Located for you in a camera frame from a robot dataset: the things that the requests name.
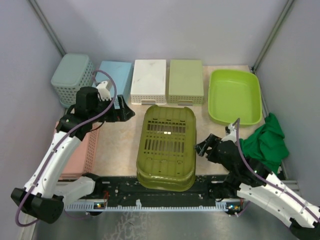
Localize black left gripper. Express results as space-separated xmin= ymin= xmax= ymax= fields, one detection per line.
xmin=89 ymin=94 xmax=135 ymax=124

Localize white basket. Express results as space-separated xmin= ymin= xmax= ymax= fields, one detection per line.
xmin=130 ymin=59 xmax=167 ymax=105

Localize light blue perforated basket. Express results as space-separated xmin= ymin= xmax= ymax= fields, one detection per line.
xmin=99 ymin=60 xmax=134 ymax=103

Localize green plastic tub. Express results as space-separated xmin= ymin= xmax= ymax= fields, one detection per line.
xmin=136 ymin=105 xmax=197 ymax=192

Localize green tub lid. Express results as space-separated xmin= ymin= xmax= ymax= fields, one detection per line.
xmin=208 ymin=69 xmax=263 ymax=127

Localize pale green perforated basket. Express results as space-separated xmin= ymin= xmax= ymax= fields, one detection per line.
xmin=167 ymin=59 xmax=204 ymax=106

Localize pink perforated basket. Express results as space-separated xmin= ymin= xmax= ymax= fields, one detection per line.
xmin=59 ymin=129 xmax=100 ymax=181

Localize large teal perforated basket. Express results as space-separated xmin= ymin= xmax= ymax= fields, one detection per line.
xmin=51 ymin=53 xmax=95 ymax=108

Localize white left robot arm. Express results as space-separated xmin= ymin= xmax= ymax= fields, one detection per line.
xmin=10 ymin=86 xmax=135 ymax=227

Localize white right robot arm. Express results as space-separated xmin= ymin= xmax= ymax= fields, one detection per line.
xmin=195 ymin=134 xmax=320 ymax=240

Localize green cloth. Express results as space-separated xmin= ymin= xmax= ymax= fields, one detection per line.
xmin=239 ymin=113 xmax=290 ymax=174

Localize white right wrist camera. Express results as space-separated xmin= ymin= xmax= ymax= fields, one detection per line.
xmin=221 ymin=122 xmax=237 ymax=143

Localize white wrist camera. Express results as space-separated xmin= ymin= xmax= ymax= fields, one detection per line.
xmin=221 ymin=122 xmax=237 ymax=143
xmin=96 ymin=80 xmax=113 ymax=101

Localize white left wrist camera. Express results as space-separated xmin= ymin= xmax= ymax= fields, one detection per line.
xmin=96 ymin=80 xmax=113 ymax=101

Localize white slotted cable duct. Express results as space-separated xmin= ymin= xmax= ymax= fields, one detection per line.
xmin=65 ymin=198 xmax=247 ymax=213

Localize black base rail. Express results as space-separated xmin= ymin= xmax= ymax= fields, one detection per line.
xmin=81 ymin=175 xmax=238 ymax=205

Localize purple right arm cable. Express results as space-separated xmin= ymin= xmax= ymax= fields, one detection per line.
xmin=233 ymin=117 xmax=320 ymax=223

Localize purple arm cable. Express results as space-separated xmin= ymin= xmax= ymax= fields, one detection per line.
xmin=233 ymin=117 xmax=320 ymax=223
xmin=15 ymin=69 xmax=118 ymax=227

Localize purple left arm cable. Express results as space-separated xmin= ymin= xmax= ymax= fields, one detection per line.
xmin=15 ymin=69 xmax=118 ymax=227

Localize aluminium frame post left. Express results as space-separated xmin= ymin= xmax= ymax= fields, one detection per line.
xmin=27 ymin=0 xmax=67 ymax=57

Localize aluminium frame post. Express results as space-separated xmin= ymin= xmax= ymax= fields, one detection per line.
xmin=27 ymin=0 xmax=67 ymax=57
xmin=251 ymin=0 xmax=296 ymax=74

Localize aluminium frame post right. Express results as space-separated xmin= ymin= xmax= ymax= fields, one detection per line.
xmin=251 ymin=0 xmax=296 ymax=74

